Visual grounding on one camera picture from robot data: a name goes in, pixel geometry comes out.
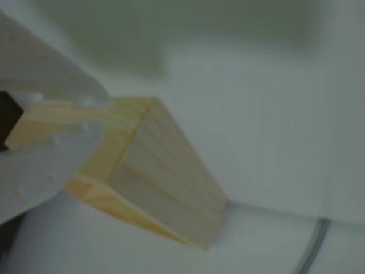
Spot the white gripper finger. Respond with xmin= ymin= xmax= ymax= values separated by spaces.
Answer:
xmin=0 ymin=10 xmax=111 ymax=108
xmin=0 ymin=119 xmax=107 ymax=227

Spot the open wooden box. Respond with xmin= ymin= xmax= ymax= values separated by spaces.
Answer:
xmin=5 ymin=96 xmax=228 ymax=252

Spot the thick grey cable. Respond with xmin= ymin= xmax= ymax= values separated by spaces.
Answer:
xmin=293 ymin=218 xmax=332 ymax=274

